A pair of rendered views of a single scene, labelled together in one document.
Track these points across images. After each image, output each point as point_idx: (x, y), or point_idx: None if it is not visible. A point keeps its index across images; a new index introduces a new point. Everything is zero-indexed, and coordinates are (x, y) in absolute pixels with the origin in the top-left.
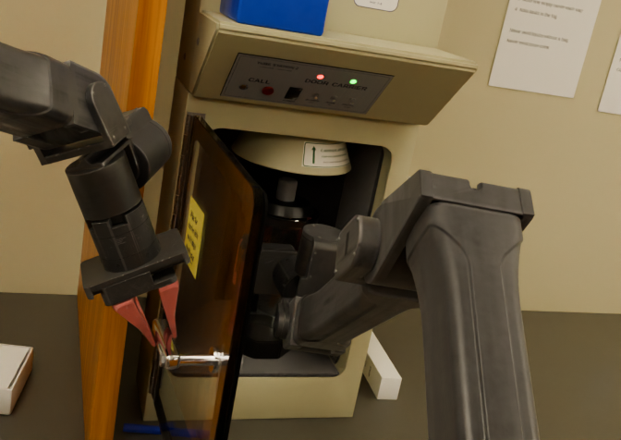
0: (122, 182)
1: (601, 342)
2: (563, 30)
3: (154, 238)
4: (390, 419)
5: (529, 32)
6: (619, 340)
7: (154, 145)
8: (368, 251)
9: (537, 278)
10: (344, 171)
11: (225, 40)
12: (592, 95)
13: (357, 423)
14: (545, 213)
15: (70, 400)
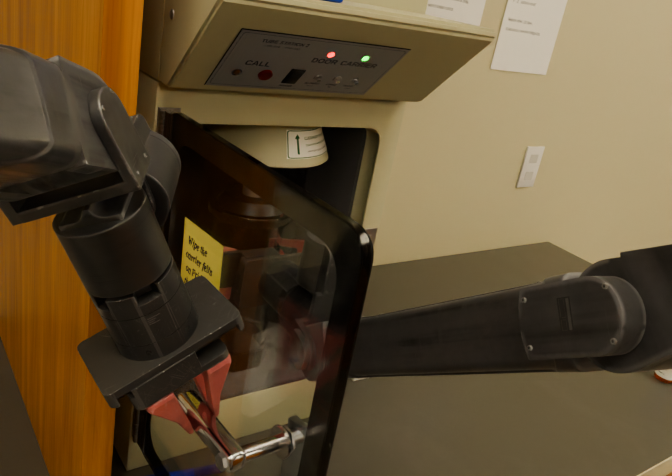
0: (150, 237)
1: (504, 278)
2: None
3: (191, 301)
4: (374, 401)
5: None
6: (516, 273)
7: (167, 169)
8: (632, 335)
9: (441, 226)
10: (326, 158)
11: (229, 11)
12: (486, 54)
13: (346, 414)
14: (448, 167)
15: (29, 465)
